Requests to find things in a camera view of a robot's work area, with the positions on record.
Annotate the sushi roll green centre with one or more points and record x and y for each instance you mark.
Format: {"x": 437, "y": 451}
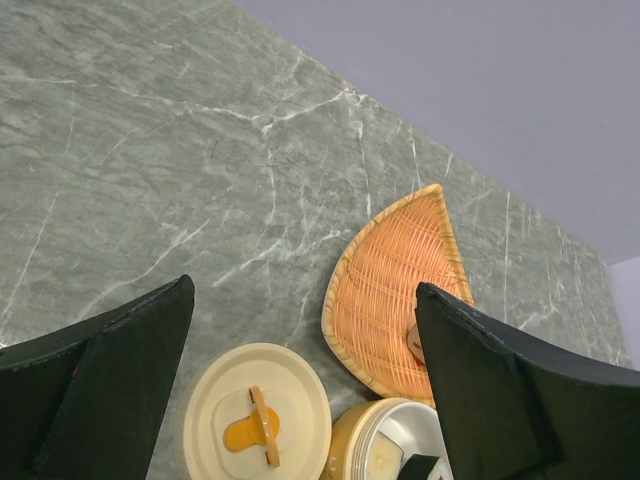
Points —
{"x": 384, "y": 459}

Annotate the sushi roll red centre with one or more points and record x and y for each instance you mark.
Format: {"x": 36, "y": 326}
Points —
{"x": 425, "y": 467}

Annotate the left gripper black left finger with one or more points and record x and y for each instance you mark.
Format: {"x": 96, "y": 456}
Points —
{"x": 87, "y": 401}

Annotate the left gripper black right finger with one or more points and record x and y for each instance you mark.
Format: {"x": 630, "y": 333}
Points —
{"x": 513, "y": 406}

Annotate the strawberry slice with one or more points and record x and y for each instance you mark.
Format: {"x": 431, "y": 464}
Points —
{"x": 414, "y": 345}

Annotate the cream lid with orange handle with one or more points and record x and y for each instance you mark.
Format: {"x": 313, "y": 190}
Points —
{"x": 258, "y": 412}

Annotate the woven bamboo tray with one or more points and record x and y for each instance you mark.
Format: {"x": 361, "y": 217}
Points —
{"x": 369, "y": 306}

